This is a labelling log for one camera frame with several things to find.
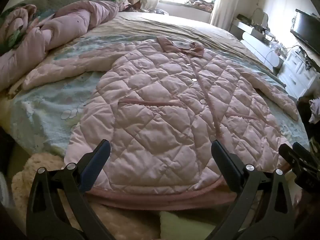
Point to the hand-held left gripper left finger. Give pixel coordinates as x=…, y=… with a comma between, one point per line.
x=96, y=166

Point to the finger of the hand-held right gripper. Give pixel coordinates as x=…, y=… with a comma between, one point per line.
x=290, y=156
x=306, y=155

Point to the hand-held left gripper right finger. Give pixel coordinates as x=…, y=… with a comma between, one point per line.
x=225, y=166

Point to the pink quilted jacket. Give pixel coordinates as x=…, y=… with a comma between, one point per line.
x=162, y=105

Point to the clothes on windowsill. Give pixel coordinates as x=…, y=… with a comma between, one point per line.
x=200, y=2

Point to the light crumpled cloth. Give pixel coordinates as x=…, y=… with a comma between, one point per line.
x=315, y=110

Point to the pale green cloth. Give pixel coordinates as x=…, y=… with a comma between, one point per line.
x=185, y=226

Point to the cartoon printed bed sheet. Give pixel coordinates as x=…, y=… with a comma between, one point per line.
x=45, y=110

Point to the white drawer dresser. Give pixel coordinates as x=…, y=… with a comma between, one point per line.
x=297, y=75

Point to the white vanity table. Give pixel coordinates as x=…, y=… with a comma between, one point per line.
x=257, y=42

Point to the pink rolled duvet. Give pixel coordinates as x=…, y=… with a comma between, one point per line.
x=62, y=30

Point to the vanity mirror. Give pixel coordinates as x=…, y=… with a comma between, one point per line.
x=260, y=17

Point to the tan bed sheet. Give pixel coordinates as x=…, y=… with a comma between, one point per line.
x=175, y=25

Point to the black wall television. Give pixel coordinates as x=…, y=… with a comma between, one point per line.
x=306, y=30

